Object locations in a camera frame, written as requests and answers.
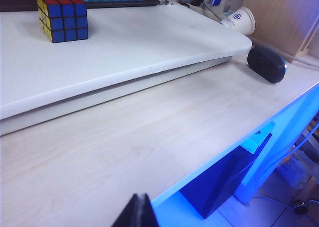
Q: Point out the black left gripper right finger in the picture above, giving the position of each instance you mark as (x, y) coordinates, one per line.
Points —
(148, 212)

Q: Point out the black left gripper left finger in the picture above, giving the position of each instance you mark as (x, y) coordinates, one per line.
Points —
(128, 214)

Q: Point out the black oval mouse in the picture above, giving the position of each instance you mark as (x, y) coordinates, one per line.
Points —
(266, 64)

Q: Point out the Rubik's cube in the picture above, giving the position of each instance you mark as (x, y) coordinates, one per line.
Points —
(64, 23)

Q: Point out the white paper cup blue logo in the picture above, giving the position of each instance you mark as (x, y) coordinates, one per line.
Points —
(240, 20)

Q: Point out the white desk riser platform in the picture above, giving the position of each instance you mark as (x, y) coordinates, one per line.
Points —
(112, 52)

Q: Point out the light wooden board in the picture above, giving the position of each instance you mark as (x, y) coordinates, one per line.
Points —
(281, 15)

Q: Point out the dark table support panel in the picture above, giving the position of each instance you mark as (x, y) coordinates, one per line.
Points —
(224, 182)

